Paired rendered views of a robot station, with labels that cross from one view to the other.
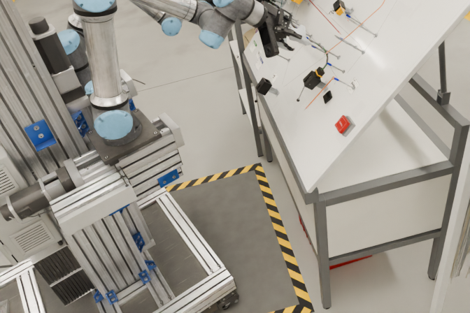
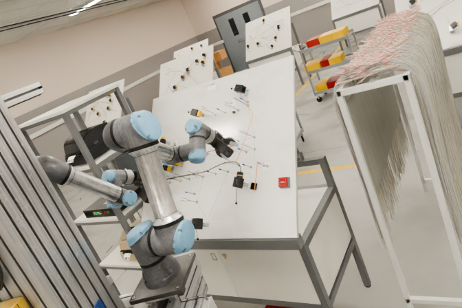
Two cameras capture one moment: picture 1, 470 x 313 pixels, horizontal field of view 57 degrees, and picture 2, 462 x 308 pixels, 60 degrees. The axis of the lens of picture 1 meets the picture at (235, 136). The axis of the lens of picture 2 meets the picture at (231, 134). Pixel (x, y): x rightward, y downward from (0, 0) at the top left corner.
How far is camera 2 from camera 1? 1.18 m
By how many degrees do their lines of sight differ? 49
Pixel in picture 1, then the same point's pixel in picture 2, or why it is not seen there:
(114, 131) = (188, 240)
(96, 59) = (159, 181)
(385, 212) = (329, 236)
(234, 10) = (204, 131)
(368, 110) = (289, 165)
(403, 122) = not seen: hidden behind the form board
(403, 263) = (348, 295)
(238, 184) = not seen: outside the picture
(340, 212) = (315, 247)
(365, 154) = not seen: hidden behind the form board
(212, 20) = (196, 141)
